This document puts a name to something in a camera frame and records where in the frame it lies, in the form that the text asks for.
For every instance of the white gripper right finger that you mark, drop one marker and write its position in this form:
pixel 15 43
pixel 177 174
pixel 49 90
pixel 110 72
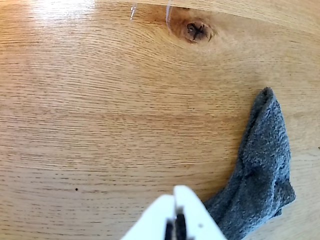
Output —
pixel 195 215

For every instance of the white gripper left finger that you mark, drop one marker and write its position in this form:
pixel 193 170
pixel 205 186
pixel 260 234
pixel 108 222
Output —
pixel 155 215

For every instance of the grey fuzzy sock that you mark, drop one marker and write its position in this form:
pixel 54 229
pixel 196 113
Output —
pixel 262 162

